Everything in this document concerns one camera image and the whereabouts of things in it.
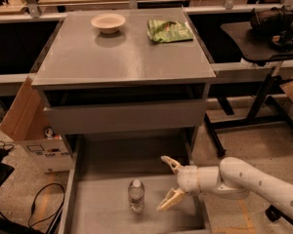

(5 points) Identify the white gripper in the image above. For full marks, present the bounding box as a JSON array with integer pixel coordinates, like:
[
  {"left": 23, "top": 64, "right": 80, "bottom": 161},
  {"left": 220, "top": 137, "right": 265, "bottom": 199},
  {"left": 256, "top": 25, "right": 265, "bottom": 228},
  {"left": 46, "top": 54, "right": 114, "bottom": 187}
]
[{"left": 156, "top": 155, "right": 199, "bottom": 212}]

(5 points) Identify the clear plastic water bottle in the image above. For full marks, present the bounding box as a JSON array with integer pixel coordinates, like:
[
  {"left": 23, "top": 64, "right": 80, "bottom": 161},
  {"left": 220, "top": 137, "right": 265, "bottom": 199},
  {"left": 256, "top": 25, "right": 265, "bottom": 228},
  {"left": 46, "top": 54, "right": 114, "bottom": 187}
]
[{"left": 128, "top": 179, "right": 145, "bottom": 214}]

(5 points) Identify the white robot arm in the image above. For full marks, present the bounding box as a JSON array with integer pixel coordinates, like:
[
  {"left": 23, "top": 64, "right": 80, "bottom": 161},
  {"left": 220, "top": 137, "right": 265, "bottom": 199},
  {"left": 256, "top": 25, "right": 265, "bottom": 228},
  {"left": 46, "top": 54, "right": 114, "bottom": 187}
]
[{"left": 157, "top": 156, "right": 293, "bottom": 224}]

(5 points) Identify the grey open middle drawer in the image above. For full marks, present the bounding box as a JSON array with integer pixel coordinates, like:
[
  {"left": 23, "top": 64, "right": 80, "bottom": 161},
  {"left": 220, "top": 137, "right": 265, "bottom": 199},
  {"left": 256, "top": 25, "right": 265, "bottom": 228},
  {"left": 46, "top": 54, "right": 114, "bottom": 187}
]
[{"left": 60, "top": 135, "right": 211, "bottom": 234}]

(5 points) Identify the grey drawer cabinet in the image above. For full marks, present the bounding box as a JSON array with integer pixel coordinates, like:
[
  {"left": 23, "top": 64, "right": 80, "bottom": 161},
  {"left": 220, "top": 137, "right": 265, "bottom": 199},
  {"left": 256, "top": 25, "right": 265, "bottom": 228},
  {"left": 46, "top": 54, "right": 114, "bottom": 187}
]
[{"left": 33, "top": 8, "right": 215, "bottom": 142}]

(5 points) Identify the grey top drawer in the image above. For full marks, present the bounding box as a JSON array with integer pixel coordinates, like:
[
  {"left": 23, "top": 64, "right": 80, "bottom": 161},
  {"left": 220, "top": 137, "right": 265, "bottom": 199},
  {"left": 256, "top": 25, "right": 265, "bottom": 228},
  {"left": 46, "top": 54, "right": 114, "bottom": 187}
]
[{"left": 44, "top": 99, "right": 206, "bottom": 135}]

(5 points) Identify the black caster wheel base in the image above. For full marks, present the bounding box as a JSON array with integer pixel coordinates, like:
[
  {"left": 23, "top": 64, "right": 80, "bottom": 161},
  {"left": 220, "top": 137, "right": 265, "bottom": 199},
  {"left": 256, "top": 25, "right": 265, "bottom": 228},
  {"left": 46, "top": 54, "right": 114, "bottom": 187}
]
[{"left": 265, "top": 205, "right": 293, "bottom": 226}]

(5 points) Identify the green chip bag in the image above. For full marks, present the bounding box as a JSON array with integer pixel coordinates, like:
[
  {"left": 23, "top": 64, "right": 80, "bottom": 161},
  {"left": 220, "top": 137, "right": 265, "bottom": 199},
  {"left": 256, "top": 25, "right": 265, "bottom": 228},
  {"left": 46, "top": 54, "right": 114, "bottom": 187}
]
[{"left": 146, "top": 19, "right": 193, "bottom": 44}]

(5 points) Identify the black side table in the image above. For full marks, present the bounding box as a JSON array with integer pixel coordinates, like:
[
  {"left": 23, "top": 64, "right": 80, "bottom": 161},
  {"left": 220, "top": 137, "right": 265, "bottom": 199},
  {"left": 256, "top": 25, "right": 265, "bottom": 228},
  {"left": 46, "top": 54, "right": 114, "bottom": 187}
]
[{"left": 204, "top": 22, "right": 293, "bottom": 157}]

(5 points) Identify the cardboard box with white print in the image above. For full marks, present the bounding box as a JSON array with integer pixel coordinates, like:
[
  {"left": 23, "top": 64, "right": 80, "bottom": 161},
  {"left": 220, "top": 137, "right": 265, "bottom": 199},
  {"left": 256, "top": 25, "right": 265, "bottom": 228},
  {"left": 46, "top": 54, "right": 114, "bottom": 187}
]
[{"left": 0, "top": 77, "right": 72, "bottom": 173}]

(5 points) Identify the beige paper bowl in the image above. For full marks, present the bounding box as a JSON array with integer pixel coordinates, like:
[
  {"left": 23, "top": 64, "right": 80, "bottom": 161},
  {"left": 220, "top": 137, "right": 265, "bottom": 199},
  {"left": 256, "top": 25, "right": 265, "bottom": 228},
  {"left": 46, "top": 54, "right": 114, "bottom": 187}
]
[{"left": 91, "top": 14, "right": 126, "bottom": 34}]

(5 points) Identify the black bag on table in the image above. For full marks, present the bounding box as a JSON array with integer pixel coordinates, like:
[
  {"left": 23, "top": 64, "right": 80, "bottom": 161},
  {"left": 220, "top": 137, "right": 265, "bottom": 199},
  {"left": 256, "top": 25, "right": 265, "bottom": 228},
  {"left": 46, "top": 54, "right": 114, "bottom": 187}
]
[{"left": 250, "top": 7, "right": 293, "bottom": 50}]

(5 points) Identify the black cable on floor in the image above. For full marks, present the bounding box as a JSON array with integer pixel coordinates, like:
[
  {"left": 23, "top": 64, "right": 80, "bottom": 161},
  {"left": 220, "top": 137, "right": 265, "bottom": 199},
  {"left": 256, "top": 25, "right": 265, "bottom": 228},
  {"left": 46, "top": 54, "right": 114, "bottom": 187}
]
[{"left": 27, "top": 182, "right": 65, "bottom": 234}]

